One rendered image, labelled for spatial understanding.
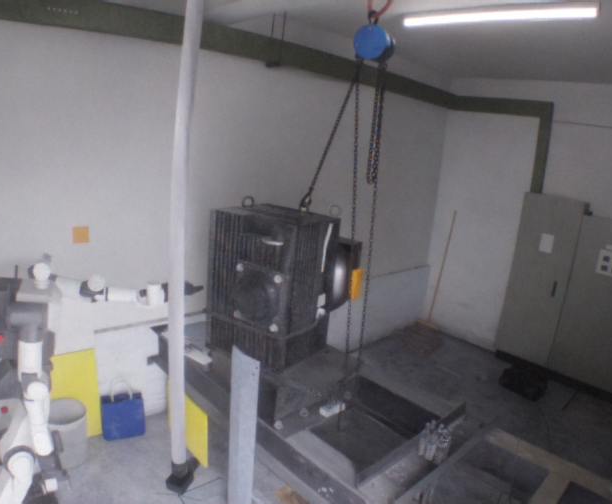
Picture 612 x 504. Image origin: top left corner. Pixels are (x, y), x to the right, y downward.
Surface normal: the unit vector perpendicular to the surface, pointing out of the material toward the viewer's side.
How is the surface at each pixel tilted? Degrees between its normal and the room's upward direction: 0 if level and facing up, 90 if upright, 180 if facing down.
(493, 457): 90
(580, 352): 90
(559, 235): 90
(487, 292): 90
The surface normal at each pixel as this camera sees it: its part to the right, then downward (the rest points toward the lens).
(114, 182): 0.67, 0.23
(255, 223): -0.54, 0.14
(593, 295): -0.73, 0.08
